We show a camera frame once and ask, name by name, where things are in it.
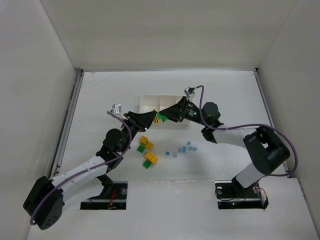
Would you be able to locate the yellow curved lego brick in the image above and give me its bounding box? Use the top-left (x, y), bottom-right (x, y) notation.
top-left (144, 152), bottom-right (158, 165)

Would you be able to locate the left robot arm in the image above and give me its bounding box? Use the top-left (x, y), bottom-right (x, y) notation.
top-left (23, 110), bottom-right (157, 230)

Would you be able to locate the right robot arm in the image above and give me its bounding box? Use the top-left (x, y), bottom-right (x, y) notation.
top-left (159, 96), bottom-right (290, 193)

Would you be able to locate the white divided plastic container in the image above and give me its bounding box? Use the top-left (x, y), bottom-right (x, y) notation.
top-left (139, 94), bottom-right (191, 130)

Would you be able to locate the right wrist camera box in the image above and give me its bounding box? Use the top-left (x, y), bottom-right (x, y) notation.
top-left (184, 87), bottom-right (197, 101)

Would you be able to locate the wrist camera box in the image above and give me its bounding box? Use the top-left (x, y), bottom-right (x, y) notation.
top-left (111, 103), bottom-right (123, 116)
top-left (184, 87), bottom-right (197, 101)

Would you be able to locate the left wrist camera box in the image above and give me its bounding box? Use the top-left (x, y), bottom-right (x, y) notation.
top-left (111, 103), bottom-right (123, 116)

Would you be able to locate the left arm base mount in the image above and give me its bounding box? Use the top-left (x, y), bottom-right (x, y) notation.
top-left (80, 174), bottom-right (128, 211)

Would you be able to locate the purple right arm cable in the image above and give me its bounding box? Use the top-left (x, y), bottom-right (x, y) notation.
top-left (194, 85), bottom-right (298, 177)

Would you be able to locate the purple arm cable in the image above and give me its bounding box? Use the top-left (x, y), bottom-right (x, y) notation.
top-left (194, 85), bottom-right (298, 177)
top-left (29, 110), bottom-right (133, 225)

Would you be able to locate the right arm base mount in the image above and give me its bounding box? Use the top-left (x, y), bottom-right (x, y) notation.
top-left (214, 181), bottom-right (269, 210)

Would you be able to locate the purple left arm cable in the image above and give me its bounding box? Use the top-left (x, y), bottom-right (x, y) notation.
top-left (29, 110), bottom-right (133, 225)

